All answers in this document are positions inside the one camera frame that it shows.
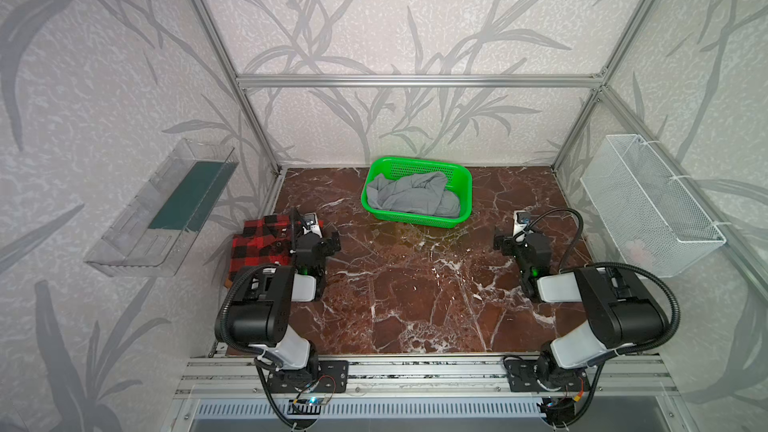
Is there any green plastic basket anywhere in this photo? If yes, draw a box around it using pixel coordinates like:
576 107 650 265
361 157 473 229

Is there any grey long sleeve shirt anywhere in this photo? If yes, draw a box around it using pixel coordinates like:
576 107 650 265
366 172 461 219

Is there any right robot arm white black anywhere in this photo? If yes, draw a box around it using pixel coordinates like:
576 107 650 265
493 231 681 392

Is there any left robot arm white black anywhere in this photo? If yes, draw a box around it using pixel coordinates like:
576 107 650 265
214 231 341 382

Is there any red black plaid folded shirt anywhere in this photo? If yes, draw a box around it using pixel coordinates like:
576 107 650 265
225 214 304 289

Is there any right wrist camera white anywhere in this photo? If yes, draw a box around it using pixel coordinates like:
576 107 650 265
513 210 532 234

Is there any pink item in wire basket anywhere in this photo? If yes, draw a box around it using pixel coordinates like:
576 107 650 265
624 239 650 257

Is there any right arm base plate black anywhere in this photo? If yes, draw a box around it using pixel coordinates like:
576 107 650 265
502 355 590 395

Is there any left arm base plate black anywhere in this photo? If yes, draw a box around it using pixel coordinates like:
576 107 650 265
267 359 350 393

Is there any white wire mesh basket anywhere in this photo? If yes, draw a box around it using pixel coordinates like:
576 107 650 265
581 134 726 278

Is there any clear plastic wall bin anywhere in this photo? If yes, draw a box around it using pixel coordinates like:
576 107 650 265
84 139 239 278

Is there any aluminium front rail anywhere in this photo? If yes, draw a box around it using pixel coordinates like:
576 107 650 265
173 354 680 399

